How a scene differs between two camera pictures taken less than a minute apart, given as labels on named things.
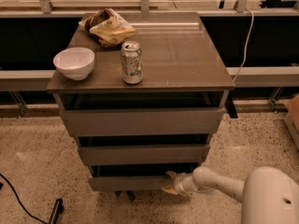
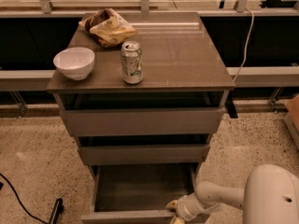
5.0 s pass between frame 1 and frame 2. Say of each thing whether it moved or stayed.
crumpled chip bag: stayed
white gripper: moved
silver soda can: stayed
